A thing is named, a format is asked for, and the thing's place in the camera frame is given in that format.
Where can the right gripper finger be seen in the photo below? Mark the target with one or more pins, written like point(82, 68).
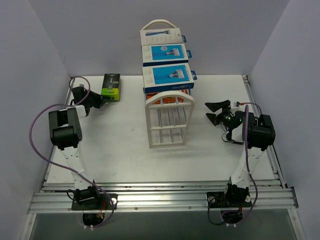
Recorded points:
point(215, 106)
point(215, 119)

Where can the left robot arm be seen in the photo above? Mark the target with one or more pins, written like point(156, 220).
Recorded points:
point(66, 134)

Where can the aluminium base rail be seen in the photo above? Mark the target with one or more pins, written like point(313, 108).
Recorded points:
point(163, 197)

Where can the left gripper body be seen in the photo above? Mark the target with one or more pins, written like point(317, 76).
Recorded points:
point(97, 100)

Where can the orange razor box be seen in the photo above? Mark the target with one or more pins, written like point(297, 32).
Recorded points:
point(150, 95)

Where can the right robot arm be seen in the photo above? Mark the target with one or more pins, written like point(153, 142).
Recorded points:
point(255, 134)

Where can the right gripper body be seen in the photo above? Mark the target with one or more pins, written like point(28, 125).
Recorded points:
point(223, 114)

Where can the white Harry's razor box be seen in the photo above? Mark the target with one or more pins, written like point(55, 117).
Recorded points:
point(162, 36)

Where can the blue Harry's razor box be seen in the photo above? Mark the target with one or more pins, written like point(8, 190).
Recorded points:
point(165, 54)
point(170, 77)

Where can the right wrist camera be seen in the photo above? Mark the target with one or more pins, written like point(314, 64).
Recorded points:
point(236, 106)

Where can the orange Gillette Fusion box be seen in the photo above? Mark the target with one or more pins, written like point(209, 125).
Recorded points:
point(174, 99)

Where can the white and chrome shelf rack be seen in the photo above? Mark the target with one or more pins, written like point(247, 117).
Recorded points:
point(167, 124)

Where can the green black razor box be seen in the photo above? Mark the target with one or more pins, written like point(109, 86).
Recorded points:
point(111, 86)

